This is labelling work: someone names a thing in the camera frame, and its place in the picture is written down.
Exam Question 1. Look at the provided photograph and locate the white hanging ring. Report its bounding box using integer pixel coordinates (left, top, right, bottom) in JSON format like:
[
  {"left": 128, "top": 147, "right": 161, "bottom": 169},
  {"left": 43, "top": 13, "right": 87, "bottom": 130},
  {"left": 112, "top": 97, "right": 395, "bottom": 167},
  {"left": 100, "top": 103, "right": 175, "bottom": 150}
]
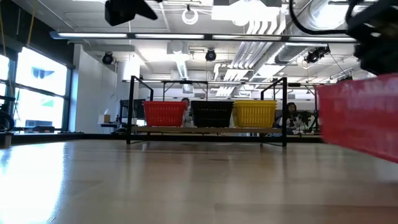
[{"left": 182, "top": 8, "right": 199, "bottom": 26}]

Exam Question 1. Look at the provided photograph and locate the black aluminium table frame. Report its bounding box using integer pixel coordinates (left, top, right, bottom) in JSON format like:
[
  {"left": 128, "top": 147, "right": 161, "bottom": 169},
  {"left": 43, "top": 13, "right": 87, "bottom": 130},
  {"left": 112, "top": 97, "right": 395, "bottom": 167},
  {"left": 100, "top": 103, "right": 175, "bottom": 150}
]
[{"left": 0, "top": 132, "right": 323, "bottom": 149}]

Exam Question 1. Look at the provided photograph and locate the person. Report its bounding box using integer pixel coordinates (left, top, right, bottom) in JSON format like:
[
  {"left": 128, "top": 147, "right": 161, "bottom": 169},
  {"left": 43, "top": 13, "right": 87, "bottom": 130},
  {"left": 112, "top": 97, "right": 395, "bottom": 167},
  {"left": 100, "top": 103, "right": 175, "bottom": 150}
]
[
  {"left": 277, "top": 101, "right": 308, "bottom": 133},
  {"left": 181, "top": 97, "right": 196, "bottom": 128}
]

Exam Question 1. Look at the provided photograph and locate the long white light bar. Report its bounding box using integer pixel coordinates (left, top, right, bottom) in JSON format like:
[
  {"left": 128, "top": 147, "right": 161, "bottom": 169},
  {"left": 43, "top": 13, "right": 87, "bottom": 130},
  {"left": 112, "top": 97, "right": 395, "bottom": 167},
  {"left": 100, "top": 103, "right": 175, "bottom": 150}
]
[{"left": 49, "top": 30, "right": 358, "bottom": 44}]

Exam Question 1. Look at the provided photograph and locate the red plastic mesh basket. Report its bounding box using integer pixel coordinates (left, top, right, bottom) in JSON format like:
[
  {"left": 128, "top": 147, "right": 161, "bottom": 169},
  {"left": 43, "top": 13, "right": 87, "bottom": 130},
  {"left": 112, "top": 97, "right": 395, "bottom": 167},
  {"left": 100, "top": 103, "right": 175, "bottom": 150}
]
[
  {"left": 142, "top": 102, "right": 188, "bottom": 128},
  {"left": 142, "top": 100, "right": 188, "bottom": 105},
  {"left": 316, "top": 73, "right": 398, "bottom": 164}
]

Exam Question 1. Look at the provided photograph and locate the black computer monitor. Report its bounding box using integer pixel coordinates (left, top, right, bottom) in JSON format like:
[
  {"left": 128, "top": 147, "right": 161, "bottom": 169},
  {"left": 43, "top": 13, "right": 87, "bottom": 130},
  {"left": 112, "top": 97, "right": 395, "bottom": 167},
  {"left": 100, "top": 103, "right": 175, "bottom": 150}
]
[{"left": 119, "top": 98, "right": 147, "bottom": 121}]

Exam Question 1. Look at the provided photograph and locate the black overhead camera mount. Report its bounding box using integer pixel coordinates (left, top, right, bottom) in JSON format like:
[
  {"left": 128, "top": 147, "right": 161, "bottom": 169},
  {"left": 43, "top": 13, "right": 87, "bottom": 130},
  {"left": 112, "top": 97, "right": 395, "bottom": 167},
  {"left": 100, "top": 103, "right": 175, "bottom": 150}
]
[{"left": 303, "top": 45, "right": 331, "bottom": 64}]

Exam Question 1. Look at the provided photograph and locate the black background desk frame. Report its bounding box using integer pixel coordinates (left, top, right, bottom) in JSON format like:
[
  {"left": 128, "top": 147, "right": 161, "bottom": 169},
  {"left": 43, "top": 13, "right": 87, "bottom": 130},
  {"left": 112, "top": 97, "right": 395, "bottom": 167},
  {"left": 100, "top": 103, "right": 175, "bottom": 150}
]
[{"left": 161, "top": 80, "right": 210, "bottom": 102}]

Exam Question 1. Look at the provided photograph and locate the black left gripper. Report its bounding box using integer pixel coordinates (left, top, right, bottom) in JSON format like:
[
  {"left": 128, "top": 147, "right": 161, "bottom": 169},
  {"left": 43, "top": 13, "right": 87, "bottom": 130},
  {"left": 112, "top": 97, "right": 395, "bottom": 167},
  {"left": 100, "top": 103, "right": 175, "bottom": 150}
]
[{"left": 104, "top": 0, "right": 159, "bottom": 27}]

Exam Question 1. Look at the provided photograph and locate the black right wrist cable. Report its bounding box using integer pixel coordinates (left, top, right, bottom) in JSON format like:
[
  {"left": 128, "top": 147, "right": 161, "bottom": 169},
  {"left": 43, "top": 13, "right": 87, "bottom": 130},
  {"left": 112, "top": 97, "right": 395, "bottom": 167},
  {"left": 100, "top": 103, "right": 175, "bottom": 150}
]
[{"left": 288, "top": 0, "right": 351, "bottom": 35}]

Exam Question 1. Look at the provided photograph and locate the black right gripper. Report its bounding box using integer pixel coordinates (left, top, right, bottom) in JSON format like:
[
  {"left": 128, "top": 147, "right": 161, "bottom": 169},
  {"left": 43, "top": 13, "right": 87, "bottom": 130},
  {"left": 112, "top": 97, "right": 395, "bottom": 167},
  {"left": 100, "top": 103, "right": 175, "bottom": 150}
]
[{"left": 345, "top": 0, "right": 398, "bottom": 76}]

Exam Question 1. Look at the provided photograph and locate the yellow plastic mesh basket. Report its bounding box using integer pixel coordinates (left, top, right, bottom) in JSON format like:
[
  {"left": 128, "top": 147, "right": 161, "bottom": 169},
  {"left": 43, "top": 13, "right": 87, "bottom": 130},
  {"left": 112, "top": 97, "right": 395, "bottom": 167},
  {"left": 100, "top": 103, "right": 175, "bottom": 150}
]
[
  {"left": 232, "top": 104, "right": 277, "bottom": 129},
  {"left": 232, "top": 99, "right": 277, "bottom": 103},
  {"left": 232, "top": 101, "right": 277, "bottom": 106}
]

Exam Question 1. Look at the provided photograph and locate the silver ventilation duct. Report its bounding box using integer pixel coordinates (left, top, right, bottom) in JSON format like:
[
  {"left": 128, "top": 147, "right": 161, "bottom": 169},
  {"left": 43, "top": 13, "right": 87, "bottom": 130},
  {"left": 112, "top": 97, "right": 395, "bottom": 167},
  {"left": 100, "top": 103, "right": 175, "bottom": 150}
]
[{"left": 274, "top": 0, "right": 352, "bottom": 65}]

